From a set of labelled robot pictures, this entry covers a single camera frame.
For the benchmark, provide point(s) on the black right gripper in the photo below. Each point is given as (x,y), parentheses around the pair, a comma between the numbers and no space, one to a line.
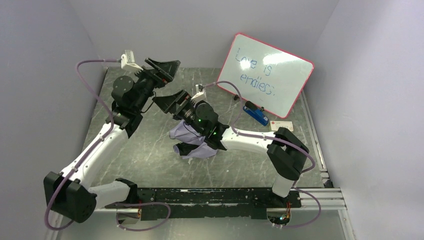
(180,105)

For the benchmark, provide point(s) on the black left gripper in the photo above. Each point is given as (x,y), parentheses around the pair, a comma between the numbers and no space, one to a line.
(156,75)

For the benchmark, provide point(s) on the lilac folding umbrella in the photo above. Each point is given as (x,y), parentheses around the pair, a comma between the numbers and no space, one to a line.
(191,143)

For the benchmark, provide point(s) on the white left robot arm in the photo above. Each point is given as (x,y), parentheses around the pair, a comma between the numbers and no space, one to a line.
(70,192)

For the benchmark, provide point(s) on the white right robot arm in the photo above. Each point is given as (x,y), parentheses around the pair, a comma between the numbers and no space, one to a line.
(201,135)

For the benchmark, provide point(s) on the blue black stapler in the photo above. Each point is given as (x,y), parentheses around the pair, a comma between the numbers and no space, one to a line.
(256,113)

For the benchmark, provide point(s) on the red framed whiteboard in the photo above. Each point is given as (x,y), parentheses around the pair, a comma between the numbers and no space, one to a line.
(265,75)

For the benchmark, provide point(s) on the white staples box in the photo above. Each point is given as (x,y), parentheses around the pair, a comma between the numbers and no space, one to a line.
(276,124)

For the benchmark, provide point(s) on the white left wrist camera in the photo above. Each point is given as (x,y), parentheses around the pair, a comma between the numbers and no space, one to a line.
(128,63)

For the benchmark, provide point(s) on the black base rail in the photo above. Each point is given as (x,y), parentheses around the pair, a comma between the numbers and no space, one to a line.
(190,203)

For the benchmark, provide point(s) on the aluminium frame rail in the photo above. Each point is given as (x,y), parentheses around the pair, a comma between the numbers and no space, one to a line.
(312,199)

